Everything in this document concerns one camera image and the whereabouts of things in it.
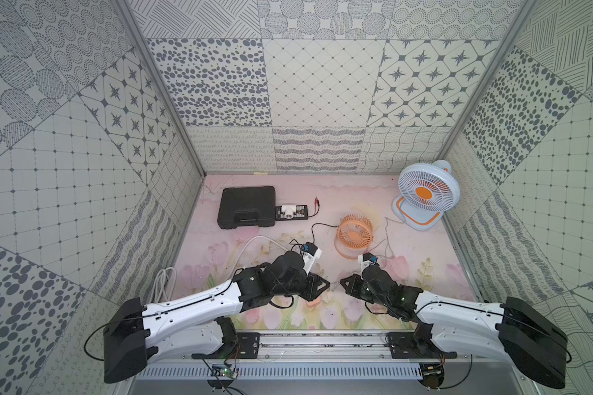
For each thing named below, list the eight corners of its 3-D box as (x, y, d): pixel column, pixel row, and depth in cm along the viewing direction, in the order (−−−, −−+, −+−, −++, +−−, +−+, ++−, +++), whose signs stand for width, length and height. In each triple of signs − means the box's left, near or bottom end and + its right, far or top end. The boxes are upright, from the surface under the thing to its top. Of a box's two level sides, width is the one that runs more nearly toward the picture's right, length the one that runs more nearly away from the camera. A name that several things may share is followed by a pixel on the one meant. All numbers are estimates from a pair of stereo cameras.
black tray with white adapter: (276, 223, 104) (275, 217, 101) (275, 211, 109) (274, 204, 105) (308, 219, 106) (308, 213, 102) (306, 207, 110) (306, 201, 106)
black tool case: (217, 229, 103) (213, 221, 98) (227, 194, 115) (223, 186, 111) (274, 229, 103) (272, 221, 98) (277, 194, 115) (276, 186, 111)
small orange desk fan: (346, 264, 93) (351, 249, 83) (328, 240, 100) (331, 223, 90) (372, 249, 97) (380, 232, 87) (354, 226, 104) (359, 209, 94)
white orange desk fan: (395, 233, 102) (420, 188, 80) (386, 201, 113) (406, 153, 91) (436, 233, 102) (472, 188, 80) (423, 201, 113) (452, 153, 91)
